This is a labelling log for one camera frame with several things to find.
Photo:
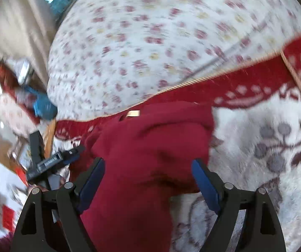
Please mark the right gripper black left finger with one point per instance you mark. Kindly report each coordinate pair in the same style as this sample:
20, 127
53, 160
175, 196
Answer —
50, 220

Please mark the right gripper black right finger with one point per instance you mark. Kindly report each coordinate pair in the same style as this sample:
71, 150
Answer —
261, 230

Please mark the dark red knit sweater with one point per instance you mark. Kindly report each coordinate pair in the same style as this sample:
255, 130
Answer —
147, 161

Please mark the blue cloth bundle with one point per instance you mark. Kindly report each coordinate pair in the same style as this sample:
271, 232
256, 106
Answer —
42, 106

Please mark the beige curtain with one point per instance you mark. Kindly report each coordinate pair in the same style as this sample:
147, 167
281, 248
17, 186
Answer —
27, 30

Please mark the white floral duvet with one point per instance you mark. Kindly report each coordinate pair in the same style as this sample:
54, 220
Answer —
109, 55

